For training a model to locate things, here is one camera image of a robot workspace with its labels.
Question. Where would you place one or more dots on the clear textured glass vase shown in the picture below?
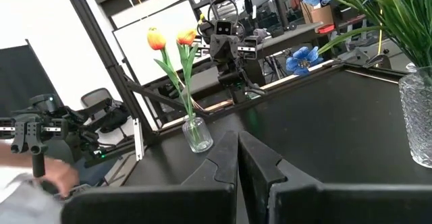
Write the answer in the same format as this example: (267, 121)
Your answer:
(416, 116)

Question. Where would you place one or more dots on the black fabric panel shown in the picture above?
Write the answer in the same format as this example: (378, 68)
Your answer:
(23, 75)

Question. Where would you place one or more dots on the silver metal bracket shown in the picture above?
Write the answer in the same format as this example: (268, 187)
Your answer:
(137, 139)

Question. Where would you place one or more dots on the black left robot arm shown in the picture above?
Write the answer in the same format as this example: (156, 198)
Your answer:
(233, 79)

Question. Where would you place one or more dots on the orange artificial tulip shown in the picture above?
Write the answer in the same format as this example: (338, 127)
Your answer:
(186, 36)
(156, 39)

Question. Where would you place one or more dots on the white board panel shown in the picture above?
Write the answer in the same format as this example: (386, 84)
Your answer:
(162, 45)

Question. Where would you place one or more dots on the small clear smooth glass vase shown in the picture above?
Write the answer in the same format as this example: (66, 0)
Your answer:
(197, 134)

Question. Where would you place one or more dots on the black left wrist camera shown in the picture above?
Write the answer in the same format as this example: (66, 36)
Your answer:
(223, 27)

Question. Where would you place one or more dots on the person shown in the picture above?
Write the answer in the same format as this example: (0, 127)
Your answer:
(23, 203)

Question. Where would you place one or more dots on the cardboard box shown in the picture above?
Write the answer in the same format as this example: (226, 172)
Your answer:
(319, 15)

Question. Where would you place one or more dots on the person's hand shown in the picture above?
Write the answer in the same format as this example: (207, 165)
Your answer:
(59, 176)

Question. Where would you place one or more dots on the gray desk panel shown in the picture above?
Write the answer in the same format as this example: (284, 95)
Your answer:
(293, 35)

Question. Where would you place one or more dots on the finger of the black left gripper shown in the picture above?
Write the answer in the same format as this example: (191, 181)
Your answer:
(217, 48)
(231, 48)

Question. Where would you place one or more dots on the black office chair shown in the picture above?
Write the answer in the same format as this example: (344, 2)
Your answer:
(96, 97)

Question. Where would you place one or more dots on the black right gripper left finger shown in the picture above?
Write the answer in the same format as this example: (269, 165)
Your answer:
(152, 205)

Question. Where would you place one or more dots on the red box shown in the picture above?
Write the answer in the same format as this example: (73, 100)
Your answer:
(325, 29)

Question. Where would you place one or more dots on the black aluminium table frame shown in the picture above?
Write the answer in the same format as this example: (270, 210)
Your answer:
(103, 48)

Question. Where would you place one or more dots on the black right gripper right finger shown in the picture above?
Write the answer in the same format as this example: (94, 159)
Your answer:
(337, 205)

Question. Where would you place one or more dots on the person's forearm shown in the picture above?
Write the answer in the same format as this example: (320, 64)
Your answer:
(13, 158)

